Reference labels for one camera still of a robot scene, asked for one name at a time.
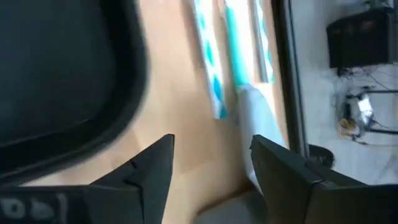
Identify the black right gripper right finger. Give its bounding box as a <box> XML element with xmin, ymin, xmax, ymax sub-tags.
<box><xmin>250</xmin><ymin>134</ymin><xmax>367</xmax><ymax>224</ymax></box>

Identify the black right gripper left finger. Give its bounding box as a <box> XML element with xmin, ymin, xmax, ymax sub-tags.
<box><xmin>82</xmin><ymin>134</ymin><xmax>175</xmax><ymax>224</ymax></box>

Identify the spoon with teal handle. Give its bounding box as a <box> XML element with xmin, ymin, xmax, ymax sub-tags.
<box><xmin>224</xmin><ymin>0</ymin><xmax>286</xmax><ymax>190</ymax></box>

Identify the black plastic tray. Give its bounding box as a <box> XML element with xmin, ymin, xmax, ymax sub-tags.
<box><xmin>0</xmin><ymin>0</ymin><xmax>149</xmax><ymax>185</ymax></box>

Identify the black equipment case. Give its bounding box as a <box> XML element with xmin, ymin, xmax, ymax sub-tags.
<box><xmin>325</xmin><ymin>6</ymin><xmax>398</xmax><ymax>68</ymax></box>

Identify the black round frame knob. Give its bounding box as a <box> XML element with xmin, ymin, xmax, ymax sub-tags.
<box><xmin>307</xmin><ymin>144</ymin><xmax>336</xmax><ymax>169</ymax></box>

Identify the floor cable bundle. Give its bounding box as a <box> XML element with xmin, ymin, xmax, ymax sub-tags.
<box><xmin>332</xmin><ymin>67</ymin><xmax>398</xmax><ymax>147</ymax></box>

